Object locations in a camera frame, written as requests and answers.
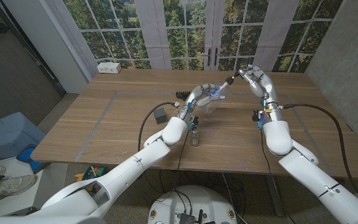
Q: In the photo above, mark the black nozzle with white tube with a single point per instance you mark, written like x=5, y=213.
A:
x=229, y=80

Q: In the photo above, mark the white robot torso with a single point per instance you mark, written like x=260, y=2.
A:
x=194, y=199

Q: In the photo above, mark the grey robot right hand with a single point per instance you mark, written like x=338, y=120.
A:
x=261, y=85

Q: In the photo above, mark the blue plastic bin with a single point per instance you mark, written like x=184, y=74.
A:
x=8, y=137

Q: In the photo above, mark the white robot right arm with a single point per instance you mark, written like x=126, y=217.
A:
x=312, y=174

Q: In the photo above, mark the metal table leg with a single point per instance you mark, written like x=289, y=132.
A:
x=273, y=196

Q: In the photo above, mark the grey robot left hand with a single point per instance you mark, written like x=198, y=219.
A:
x=199, y=93

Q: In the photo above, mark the dark wooden door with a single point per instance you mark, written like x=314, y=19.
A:
x=11, y=68

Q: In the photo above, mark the blue flat floor item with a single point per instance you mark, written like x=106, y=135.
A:
x=26, y=155

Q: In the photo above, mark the small glass shaker jar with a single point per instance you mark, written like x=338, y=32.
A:
x=194, y=140

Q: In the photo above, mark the white power strip box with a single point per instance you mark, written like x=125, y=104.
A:
x=108, y=67

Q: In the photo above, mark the black toothed comb rack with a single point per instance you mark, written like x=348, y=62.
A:
x=182, y=94

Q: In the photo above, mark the printed window backdrop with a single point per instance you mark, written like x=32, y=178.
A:
x=179, y=31

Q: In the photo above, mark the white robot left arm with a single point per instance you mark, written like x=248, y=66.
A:
x=123, y=168

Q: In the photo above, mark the teal toy basket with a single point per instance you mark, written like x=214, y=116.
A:
x=95, y=171

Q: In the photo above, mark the small grey block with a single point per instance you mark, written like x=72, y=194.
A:
x=160, y=115

